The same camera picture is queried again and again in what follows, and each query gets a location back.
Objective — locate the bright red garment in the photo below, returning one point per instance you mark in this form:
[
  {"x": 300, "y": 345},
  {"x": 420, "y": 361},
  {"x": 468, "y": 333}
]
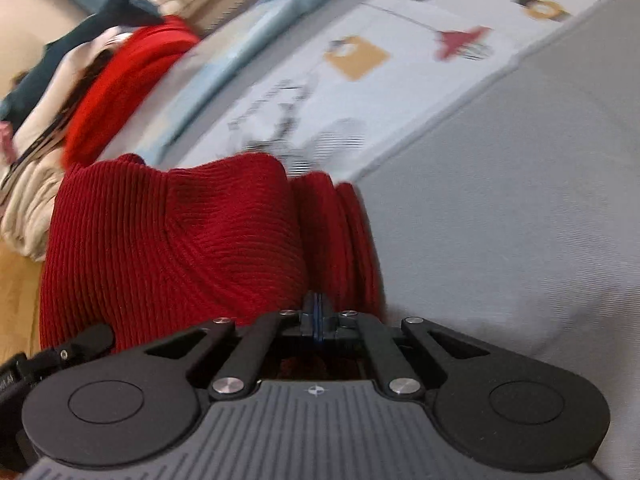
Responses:
[{"x": 125, "y": 75}]

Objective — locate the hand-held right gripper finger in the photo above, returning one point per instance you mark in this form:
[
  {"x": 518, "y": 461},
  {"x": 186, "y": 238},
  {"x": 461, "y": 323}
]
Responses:
[
  {"x": 313, "y": 317},
  {"x": 320, "y": 317}
]

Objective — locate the grey bed sheet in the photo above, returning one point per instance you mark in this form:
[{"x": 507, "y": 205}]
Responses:
[{"x": 500, "y": 210}]

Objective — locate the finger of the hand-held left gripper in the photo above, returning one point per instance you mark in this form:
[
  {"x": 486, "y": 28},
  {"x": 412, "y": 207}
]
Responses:
[{"x": 85, "y": 342}]

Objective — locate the cream cloth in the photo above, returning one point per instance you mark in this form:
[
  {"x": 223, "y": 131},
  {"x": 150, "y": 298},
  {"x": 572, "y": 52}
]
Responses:
[{"x": 30, "y": 200}]

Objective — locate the red knit sweater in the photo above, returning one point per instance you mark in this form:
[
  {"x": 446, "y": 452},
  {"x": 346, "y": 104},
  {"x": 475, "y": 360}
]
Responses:
[{"x": 175, "y": 235}]

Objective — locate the teal cloth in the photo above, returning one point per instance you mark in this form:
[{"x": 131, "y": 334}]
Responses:
[{"x": 65, "y": 45}]

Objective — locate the white printed blanket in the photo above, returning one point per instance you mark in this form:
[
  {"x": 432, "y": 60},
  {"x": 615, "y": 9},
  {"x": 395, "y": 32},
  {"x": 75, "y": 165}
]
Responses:
[{"x": 400, "y": 60}]

